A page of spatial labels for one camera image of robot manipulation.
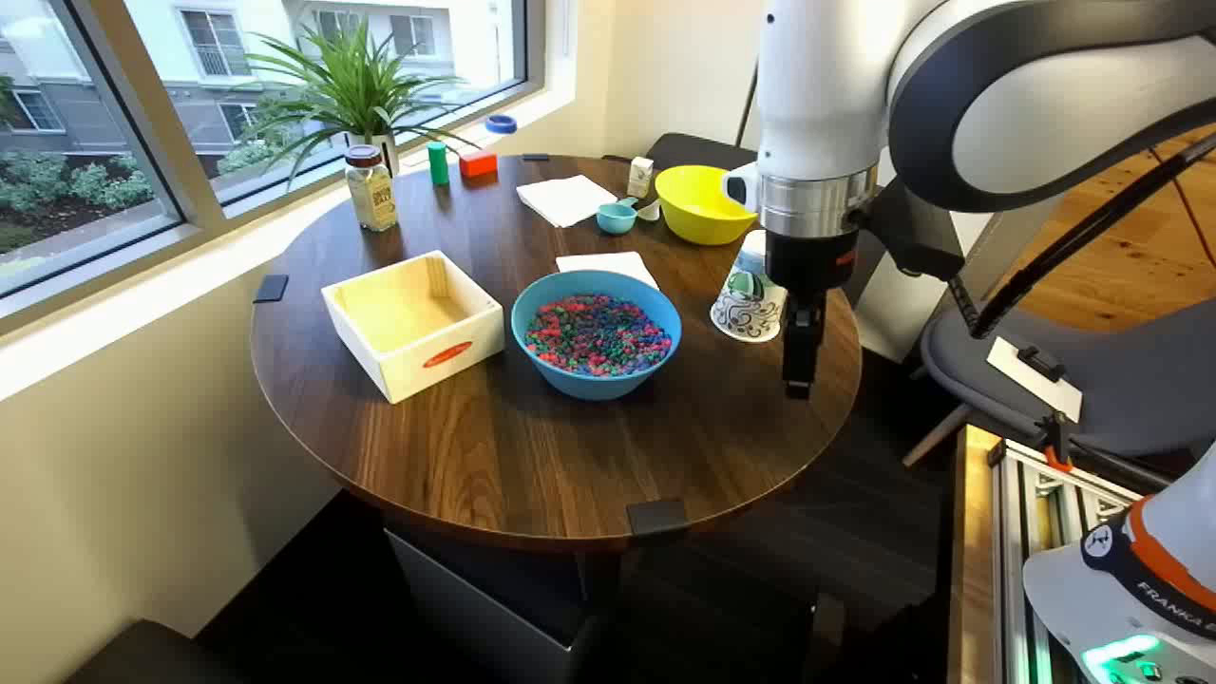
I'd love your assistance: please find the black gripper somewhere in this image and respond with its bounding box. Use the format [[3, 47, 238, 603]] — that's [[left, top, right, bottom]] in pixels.
[[763, 228, 856, 401]]

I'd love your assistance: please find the printed white paper cup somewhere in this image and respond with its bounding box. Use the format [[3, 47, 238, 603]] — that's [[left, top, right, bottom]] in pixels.
[[708, 228, 789, 347]]

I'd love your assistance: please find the small teal cup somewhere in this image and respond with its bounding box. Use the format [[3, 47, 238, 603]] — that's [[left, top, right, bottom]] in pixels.
[[592, 199, 644, 239]]

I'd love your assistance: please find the yellow plastic bowl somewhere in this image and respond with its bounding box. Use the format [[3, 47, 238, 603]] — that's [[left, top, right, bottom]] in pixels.
[[651, 163, 759, 252]]

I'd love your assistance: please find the colourful beads pile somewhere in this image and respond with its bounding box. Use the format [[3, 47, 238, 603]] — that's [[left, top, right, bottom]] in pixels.
[[525, 291, 675, 381]]

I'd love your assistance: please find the blue plastic bowl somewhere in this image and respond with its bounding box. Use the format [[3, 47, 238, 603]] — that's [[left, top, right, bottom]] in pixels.
[[506, 264, 688, 408]]

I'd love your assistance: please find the white paper sheet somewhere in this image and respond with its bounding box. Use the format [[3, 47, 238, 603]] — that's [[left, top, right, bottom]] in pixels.
[[552, 247, 665, 296]]

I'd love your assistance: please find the white card on stand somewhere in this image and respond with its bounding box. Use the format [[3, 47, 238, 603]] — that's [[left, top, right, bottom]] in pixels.
[[984, 335, 1089, 429]]

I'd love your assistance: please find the small white bottle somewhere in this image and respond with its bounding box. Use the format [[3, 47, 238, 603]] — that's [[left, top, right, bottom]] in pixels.
[[623, 153, 656, 205]]

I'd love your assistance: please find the white folded napkin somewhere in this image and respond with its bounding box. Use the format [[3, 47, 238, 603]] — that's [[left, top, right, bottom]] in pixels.
[[513, 171, 621, 233]]

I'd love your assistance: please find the grey chair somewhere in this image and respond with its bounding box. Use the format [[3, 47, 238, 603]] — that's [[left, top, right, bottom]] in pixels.
[[899, 296, 1216, 473]]

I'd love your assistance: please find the red block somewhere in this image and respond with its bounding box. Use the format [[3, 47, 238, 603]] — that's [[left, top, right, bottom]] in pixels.
[[455, 148, 503, 191]]

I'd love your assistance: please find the white wooden box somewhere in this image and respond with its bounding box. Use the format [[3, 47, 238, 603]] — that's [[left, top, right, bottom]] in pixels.
[[318, 247, 509, 408]]

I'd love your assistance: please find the labelled jar with dark lid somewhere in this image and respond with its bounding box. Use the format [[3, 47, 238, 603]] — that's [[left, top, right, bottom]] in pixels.
[[341, 140, 403, 234]]

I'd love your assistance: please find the green potted plant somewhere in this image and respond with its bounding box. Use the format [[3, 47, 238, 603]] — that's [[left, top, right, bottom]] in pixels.
[[245, 16, 480, 182]]

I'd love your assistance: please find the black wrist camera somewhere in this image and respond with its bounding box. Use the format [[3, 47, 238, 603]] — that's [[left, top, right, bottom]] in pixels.
[[848, 176, 969, 286]]

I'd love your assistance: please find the aluminium frame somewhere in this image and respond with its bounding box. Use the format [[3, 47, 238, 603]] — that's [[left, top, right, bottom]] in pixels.
[[948, 420, 1143, 684]]

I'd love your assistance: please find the window with grey frame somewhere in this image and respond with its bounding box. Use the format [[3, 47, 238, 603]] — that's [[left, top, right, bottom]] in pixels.
[[0, 0, 536, 309]]

